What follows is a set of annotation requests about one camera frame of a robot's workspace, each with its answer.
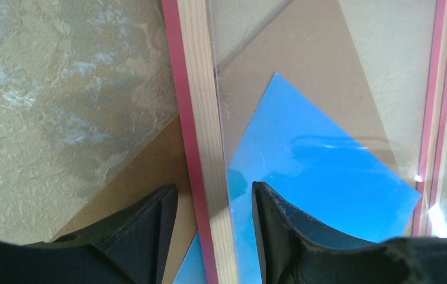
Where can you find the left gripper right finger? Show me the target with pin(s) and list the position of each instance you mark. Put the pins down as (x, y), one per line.
(294, 247)

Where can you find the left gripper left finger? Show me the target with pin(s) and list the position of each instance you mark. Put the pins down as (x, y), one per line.
(130, 246)

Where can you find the landscape photo print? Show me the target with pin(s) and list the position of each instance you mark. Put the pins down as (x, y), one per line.
(311, 162)

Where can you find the pink picture frame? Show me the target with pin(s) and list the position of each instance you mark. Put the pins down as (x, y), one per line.
(403, 49)

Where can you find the brown cardboard backing board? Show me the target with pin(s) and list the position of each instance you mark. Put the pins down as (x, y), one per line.
(119, 127)

